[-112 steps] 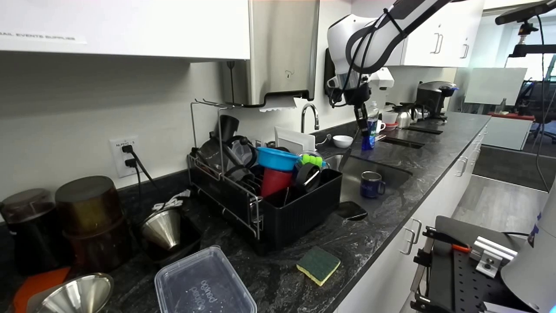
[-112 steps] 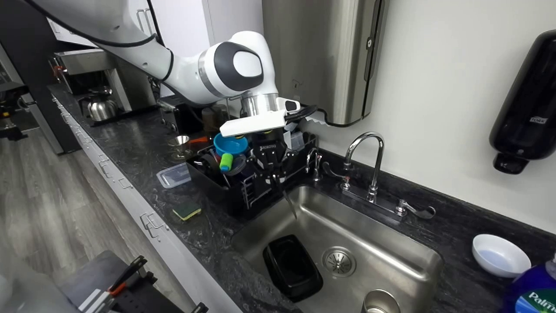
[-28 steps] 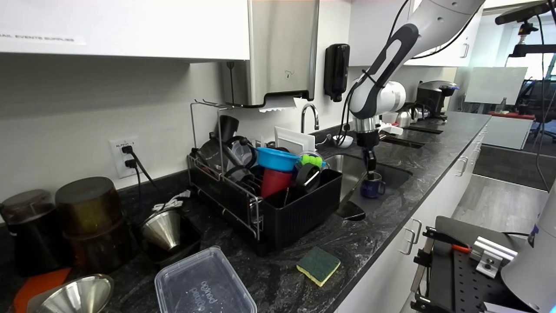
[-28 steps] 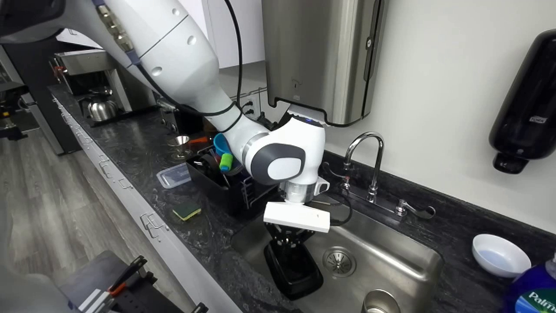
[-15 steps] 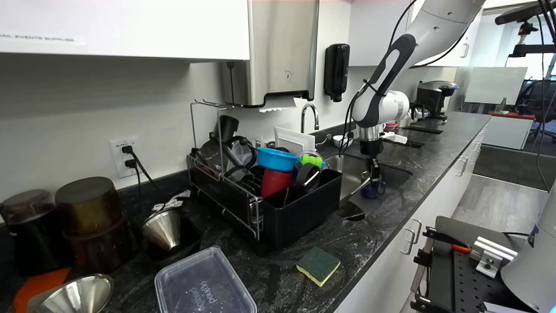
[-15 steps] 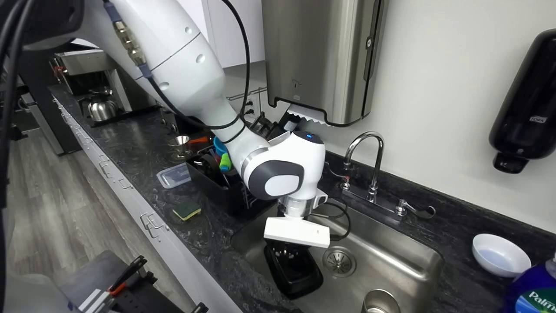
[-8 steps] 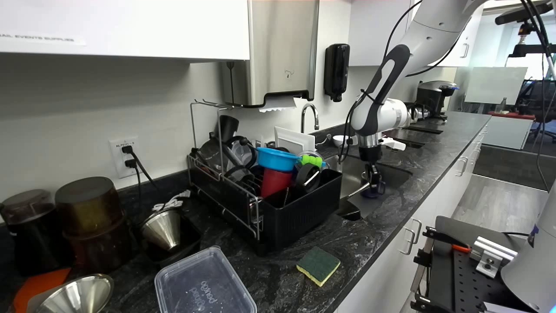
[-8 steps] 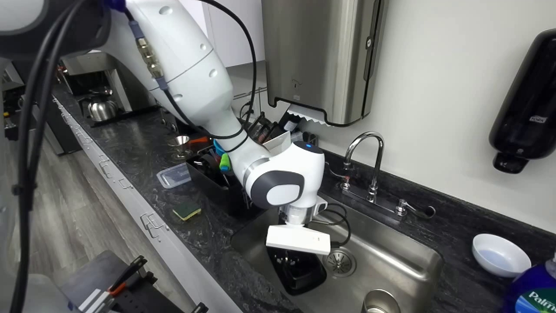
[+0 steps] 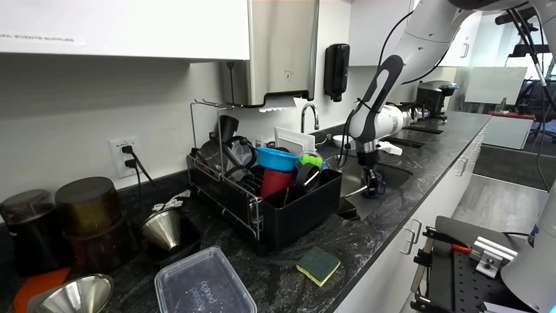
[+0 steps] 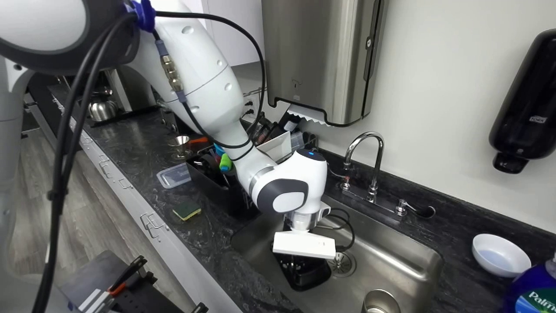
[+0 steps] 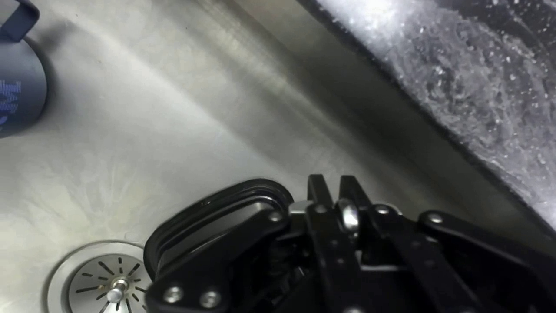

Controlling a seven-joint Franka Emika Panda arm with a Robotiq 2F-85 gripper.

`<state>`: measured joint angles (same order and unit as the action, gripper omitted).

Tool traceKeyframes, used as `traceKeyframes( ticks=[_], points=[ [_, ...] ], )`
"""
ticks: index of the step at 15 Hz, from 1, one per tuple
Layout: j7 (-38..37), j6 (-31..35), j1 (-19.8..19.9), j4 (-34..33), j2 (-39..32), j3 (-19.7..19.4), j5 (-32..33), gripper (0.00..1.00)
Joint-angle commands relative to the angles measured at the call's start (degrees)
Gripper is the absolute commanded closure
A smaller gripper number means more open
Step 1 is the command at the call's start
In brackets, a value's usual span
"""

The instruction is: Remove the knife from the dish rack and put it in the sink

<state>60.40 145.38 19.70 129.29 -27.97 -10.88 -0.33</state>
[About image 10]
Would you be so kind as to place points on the black tool tray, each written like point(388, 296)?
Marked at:
point(110, 285)

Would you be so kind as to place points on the clear plastic container lid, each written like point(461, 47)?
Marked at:
point(174, 176)

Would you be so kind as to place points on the steel paper towel dispenser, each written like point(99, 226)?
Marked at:
point(322, 56)

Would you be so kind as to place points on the black plastic tray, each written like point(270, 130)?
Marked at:
point(303, 273)

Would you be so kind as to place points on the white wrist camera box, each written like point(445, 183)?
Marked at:
point(304, 243)

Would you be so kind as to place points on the chrome sink faucet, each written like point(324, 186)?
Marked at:
point(362, 186)

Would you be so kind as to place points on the black soap dispenser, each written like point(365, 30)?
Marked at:
point(525, 127)

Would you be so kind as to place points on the orange handled utensil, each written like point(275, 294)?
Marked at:
point(198, 141)

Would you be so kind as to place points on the stainless steel sink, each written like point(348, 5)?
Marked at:
point(381, 271)

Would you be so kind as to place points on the white small bowl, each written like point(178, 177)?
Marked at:
point(499, 256)

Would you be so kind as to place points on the white plate in rack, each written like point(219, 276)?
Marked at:
point(278, 146)

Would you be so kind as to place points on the small steel funnel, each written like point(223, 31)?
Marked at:
point(179, 148)

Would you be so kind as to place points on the steel kettle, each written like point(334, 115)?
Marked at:
point(101, 110)

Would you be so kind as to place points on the knife with green blue handle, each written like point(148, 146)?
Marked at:
point(225, 163)

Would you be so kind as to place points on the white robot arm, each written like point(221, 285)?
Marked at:
point(179, 59)

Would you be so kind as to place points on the green scouring sponge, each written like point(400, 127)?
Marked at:
point(186, 210)

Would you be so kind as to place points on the blue dish soap bottle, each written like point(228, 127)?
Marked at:
point(534, 290)

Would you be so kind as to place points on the black dish rack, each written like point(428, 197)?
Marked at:
point(219, 184)

